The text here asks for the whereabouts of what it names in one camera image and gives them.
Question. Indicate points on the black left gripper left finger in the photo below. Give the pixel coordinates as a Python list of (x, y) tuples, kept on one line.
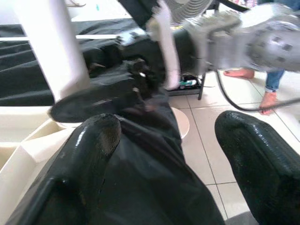
[(77, 168)]

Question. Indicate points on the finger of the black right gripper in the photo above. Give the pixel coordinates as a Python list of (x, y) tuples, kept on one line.
[(89, 105)]

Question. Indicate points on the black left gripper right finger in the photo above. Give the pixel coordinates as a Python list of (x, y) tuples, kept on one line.
[(262, 173)]

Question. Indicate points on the cream plastic table top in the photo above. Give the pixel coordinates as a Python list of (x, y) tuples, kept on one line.
[(23, 140)]

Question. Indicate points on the white plastic table leg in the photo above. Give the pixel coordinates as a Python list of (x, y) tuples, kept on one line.
[(51, 47)]

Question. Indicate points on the black low shelf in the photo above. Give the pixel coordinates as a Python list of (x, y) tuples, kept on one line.
[(187, 90)]

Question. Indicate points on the black metal stand leg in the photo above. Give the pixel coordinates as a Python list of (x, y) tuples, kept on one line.
[(202, 86)]

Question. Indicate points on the white standing fan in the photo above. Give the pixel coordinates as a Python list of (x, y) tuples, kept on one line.
[(184, 122)]

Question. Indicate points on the black table cloth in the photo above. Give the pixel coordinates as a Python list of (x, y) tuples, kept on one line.
[(145, 182)]

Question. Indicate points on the bare person foot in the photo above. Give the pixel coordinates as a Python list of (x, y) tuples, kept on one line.
[(239, 73), (268, 103)]

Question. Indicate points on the blue jeans person leg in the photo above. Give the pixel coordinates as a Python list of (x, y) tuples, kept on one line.
[(274, 79)]

